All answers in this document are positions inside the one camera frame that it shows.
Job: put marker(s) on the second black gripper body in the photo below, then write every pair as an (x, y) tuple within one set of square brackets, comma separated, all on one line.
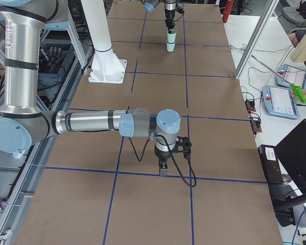
[(161, 154)]

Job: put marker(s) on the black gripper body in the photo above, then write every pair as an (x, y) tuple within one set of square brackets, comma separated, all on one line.
[(169, 12)]

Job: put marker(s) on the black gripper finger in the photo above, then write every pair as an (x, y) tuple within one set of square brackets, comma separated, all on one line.
[(170, 26)]

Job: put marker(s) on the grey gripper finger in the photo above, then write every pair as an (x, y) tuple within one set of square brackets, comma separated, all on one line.
[(163, 168)]

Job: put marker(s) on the light green cup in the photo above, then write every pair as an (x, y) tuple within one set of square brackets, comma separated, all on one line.
[(171, 36), (170, 46)]

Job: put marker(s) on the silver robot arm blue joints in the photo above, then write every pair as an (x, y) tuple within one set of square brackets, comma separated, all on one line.
[(169, 6)]

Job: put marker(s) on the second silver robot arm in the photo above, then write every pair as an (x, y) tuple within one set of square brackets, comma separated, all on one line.
[(23, 124)]

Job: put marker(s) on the red cylinder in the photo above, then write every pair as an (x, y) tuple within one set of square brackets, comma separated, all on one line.
[(227, 10)]

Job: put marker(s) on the black desktop computer box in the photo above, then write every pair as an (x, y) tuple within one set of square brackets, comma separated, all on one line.
[(270, 165)]

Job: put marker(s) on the blue teach pendant tablet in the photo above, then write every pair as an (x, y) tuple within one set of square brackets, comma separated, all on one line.
[(279, 102), (294, 74)]

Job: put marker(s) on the black monitor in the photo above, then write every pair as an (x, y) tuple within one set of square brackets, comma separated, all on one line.
[(291, 151)]

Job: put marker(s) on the metal stand green top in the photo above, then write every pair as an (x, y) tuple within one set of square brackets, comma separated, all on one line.
[(297, 90)]

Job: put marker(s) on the white pillar base mount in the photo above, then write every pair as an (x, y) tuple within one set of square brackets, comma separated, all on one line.
[(106, 67)]

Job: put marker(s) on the aluminium frame post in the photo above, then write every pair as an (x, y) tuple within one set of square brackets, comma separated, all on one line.
[(261, 24)]

